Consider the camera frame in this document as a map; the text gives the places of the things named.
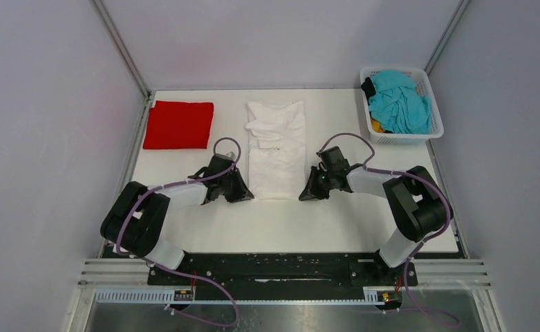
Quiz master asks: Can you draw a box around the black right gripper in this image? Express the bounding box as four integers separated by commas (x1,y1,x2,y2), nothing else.
300,166,335,201

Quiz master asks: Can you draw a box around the white t shirt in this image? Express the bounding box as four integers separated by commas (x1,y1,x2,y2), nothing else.
245,101,306,201

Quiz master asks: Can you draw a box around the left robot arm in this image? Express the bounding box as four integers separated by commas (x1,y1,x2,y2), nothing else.
100,154,254,284

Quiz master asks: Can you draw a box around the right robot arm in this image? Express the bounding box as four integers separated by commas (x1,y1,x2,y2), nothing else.
299,147,453,285

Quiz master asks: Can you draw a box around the yellow garment in basket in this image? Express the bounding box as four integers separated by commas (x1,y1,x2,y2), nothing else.
371,118,386,133

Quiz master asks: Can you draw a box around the folded red t shirt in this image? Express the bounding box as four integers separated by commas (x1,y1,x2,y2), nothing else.
142,100,214,150

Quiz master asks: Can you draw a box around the black garment in basket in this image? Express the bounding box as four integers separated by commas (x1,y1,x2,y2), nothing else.
361,77,377,100

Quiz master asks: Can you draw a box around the turquoise t shirt in basket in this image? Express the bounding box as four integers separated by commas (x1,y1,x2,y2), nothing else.
368,70,431,135

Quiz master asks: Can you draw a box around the white plastic laundry basket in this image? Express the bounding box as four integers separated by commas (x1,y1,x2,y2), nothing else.
360,66,444,145

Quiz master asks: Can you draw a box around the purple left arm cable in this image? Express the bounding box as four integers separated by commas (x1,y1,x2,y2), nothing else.
113,136,242,328

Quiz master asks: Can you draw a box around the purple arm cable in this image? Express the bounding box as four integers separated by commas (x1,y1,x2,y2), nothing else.
113,136,242,328
317,133,462,329

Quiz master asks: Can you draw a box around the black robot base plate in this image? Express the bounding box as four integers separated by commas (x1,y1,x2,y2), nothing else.
147,252,419,302

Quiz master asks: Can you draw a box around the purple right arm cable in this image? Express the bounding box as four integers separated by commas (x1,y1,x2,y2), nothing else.
317,133,462,329

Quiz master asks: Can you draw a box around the white slotted cable duct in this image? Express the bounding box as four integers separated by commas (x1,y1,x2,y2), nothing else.
94,286,401,306

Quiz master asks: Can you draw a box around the aluminium frame rail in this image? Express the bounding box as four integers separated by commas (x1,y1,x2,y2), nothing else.
90,0,151,98

